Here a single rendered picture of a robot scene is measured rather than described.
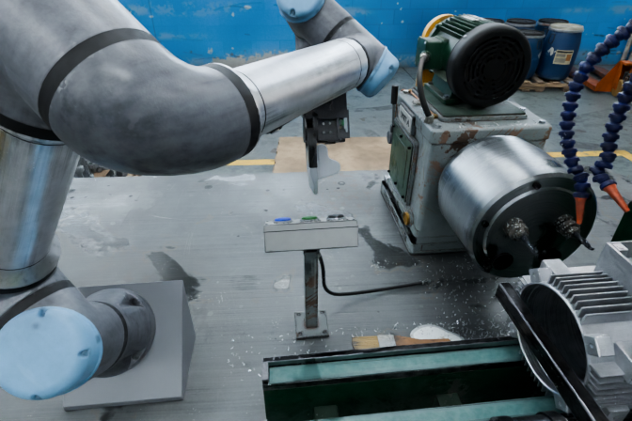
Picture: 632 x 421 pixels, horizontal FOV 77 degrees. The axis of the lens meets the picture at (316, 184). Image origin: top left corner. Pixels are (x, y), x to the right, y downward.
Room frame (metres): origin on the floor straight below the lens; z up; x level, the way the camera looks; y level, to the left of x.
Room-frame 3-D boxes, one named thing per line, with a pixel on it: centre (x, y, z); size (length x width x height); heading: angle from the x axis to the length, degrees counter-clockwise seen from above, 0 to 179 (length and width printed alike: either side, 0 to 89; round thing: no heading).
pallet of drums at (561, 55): (5.16, -2.59, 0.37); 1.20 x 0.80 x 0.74; 88
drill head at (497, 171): (0.74, -0.40, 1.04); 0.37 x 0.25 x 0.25; 6
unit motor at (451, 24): (1.02, -0.34, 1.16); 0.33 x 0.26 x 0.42; 6
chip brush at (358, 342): (0.53, -0.18, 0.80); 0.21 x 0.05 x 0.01; 92
